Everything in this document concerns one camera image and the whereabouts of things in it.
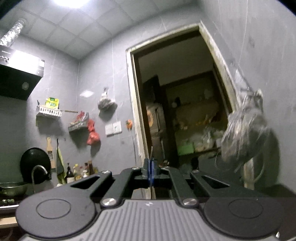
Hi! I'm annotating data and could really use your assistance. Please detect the long wooden chopstick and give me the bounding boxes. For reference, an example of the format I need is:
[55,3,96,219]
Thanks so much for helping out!
[149,146,154,199]

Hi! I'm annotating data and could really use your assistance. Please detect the dark sauce bottle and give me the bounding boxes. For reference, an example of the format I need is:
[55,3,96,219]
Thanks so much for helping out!
[64,163,75,183]

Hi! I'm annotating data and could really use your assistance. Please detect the red plastic bag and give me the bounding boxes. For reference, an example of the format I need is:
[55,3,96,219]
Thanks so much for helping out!
[87,119,100,146]

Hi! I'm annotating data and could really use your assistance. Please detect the green hanging cloth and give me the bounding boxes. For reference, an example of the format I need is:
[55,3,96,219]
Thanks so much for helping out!
[56,139,66,185]

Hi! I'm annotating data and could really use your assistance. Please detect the wooden cutting board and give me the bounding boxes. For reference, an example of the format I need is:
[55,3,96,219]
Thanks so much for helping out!
[46,137,56,169]

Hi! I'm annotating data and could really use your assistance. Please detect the sink faucet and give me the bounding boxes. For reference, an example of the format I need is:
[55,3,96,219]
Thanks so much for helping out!
[31,165,50,193]

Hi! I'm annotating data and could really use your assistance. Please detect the hanging plastic bag dark contents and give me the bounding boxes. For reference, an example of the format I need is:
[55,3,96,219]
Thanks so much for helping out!
[221,89,270,166]

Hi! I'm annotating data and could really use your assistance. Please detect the black wok pan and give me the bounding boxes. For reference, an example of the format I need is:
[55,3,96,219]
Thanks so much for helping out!
[20,147,51,184]

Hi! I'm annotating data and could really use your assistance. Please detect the small hanging mesh bag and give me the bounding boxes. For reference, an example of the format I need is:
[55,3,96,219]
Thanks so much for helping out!
[97,87,117,112]

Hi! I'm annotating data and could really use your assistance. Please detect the black range hood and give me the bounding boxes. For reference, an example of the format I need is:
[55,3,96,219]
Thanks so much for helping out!
[0,46,45,100]

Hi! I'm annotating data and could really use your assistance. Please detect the white wall switch plate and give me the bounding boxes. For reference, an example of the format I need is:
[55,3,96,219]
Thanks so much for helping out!
[105,121,122,136]

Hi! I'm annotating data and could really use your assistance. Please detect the orange wall hook ornament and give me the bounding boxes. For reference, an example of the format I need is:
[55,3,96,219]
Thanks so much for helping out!
[125,120,133,131]

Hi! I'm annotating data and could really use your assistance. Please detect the grey wall rack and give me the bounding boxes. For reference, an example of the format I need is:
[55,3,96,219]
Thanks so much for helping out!
[68,111,89,132]

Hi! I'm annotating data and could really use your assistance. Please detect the white wall rack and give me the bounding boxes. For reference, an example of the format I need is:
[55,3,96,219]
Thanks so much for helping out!
[36,105,62,118]

